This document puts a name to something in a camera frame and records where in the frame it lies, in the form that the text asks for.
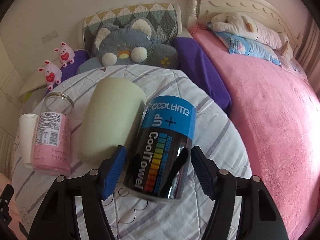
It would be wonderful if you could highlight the purple bed sheet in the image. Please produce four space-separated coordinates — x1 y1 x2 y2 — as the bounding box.
55 37 232 115

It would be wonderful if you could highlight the white pink plush dog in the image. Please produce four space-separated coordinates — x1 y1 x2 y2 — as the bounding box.
211 12 294 60

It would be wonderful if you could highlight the white paper cup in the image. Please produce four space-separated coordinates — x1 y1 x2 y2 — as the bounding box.
19 113 39 169

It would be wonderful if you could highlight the pink bunny plush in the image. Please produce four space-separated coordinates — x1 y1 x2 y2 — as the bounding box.
54 42 75 68
37 60 62 91

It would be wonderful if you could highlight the blue cartoon pillow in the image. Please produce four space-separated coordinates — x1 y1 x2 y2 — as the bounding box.
208 23 281 66

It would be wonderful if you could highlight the pale green cup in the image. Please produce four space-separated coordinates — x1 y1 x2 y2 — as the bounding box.
78 77 146 165

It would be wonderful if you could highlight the white wall socket plate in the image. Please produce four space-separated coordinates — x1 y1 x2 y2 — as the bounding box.
41 29 59 44

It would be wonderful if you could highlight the pink curtain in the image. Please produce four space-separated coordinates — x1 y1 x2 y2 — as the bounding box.
298 20 319 98

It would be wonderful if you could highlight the cream wooden headboard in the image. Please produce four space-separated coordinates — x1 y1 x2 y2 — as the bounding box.
185 0 303 55

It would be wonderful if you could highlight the black blue CoolTowel can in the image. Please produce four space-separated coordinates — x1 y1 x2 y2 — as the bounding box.
124 95 196 203

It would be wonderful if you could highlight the grey koala plush cushion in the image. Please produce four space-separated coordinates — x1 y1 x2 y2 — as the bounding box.
76 17 179 74

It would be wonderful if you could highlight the pink towel glass jar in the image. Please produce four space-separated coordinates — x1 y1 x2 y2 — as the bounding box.
33 92 74 176

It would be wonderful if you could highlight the pink bunny plush front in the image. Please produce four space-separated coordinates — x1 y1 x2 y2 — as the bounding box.
37 60 62 91

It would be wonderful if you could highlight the pink fleece blanket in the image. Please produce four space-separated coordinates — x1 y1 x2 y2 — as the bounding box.
190 25 319 239

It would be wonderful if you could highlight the pink bunny plush back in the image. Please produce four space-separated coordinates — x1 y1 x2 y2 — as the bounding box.
54 42 75 68

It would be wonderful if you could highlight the diamond pattern quilted cushion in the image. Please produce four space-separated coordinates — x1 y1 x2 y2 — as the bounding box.
78 3 182 55

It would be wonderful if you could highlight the cream bedside shelf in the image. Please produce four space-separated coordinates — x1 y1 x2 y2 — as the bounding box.
18 70 47 98

